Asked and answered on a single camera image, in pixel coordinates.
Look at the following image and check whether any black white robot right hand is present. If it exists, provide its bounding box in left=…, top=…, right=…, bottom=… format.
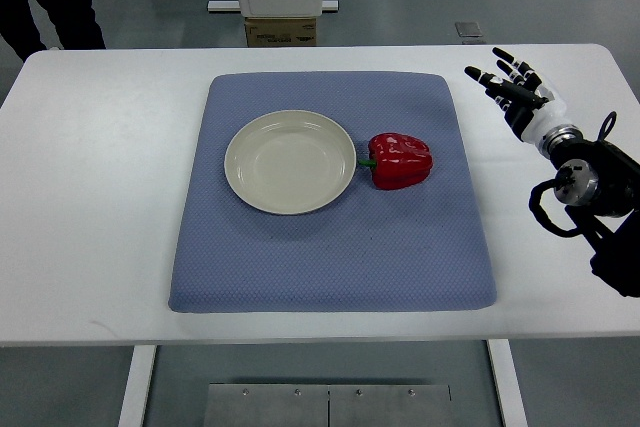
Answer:
left=464, top=47, right=571, bottom=150

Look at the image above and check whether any red bell pepper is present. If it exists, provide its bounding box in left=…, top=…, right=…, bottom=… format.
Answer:
left=357, top=132, right=434, bottom=190

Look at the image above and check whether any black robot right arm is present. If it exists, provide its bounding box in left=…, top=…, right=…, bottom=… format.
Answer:
left=529, top=112, right=639, bottom=298

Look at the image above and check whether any cream round plate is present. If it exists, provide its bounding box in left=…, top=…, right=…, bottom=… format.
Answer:
left=224, top=110, right=356, bottom=215

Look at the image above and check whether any metal floor plate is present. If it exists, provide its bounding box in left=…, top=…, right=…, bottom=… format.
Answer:
left=203, top=384, right=455, bottom=426

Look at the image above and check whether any small grey floor hatch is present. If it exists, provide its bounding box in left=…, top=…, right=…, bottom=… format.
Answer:
left=455, top=22, right=484, bottom=39

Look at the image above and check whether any blue quilted mat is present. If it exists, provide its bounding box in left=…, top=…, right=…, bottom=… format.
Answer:
left=168, top=72, right=496, bottom=313

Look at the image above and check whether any cardboard box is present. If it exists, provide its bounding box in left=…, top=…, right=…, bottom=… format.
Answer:
left=244, top=17, right=317, bottom=48

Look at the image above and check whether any white right table leg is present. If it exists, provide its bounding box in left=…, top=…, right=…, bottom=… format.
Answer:
left=486, top=339, right=528, bottom=427

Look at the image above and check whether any white table leg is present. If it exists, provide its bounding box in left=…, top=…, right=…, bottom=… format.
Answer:
left=117, top=345, right=157, bottom=427
left=486, top=339, right=528, bottom=427

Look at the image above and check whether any white left table leg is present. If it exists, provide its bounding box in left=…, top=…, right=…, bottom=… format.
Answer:
left=117, top=345, right=157, bottom=427

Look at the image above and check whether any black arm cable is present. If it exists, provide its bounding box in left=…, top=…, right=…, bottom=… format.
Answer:
left=596, top=111, right=618, bottom=140

